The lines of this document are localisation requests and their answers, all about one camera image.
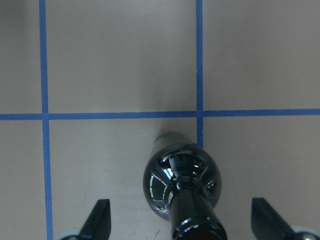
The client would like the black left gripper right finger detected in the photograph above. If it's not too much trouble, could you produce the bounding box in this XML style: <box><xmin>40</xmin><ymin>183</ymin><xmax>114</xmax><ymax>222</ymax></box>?
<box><xmin>251</xmin><ymin>197</ymin><xmax>296</xmax><ymax>240</ymax></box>

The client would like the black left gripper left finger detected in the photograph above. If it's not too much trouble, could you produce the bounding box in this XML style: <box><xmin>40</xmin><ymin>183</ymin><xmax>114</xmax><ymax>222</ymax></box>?
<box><xmin>78</xmin><ymin>199</ymin><xmax>111</xmax><ymax>240</ymax></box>

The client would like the dark wine bottle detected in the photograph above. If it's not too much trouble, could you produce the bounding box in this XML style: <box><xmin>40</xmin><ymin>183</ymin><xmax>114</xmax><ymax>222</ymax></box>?
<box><xmin>143</xmin><ymin>131</ymin><xmax>228</xmax><ymax>240</ymax></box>

